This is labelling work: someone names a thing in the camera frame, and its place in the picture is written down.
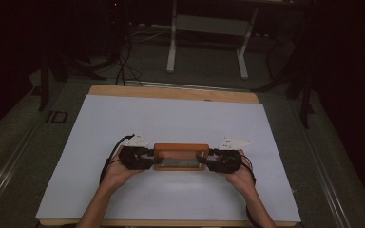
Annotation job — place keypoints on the white table sheet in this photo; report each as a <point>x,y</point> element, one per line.
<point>171,120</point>

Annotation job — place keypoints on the orange-brown rectangular block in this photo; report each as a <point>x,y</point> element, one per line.
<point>180,148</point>

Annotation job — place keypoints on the white metal table frame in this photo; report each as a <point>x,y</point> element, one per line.
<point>210,25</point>

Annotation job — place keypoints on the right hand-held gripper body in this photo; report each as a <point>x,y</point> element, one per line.
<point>228,161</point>

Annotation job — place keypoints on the black tripod stand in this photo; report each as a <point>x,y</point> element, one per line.
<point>304,95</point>
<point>44,88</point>

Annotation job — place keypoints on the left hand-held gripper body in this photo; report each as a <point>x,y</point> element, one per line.
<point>134,158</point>

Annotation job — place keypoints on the person's right hand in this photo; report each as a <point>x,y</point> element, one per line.
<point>242,179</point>

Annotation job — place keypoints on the metal floor rail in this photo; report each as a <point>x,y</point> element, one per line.
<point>6,171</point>
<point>326,183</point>

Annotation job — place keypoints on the person's left hand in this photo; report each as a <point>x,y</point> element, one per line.
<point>117,175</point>

